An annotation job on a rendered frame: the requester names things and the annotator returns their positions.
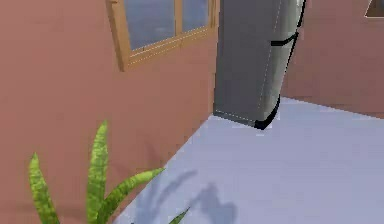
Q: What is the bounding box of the wooden framed window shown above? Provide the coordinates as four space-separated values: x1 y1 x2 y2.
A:
105 0 221 72

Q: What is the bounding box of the green house plant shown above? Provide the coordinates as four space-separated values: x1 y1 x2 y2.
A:
27 119 191 224

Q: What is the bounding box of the pale framed wall picture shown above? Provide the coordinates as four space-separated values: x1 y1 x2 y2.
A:
364 0 384 19

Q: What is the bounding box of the grey fridge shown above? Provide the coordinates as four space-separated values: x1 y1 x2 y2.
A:
213 0 308 131

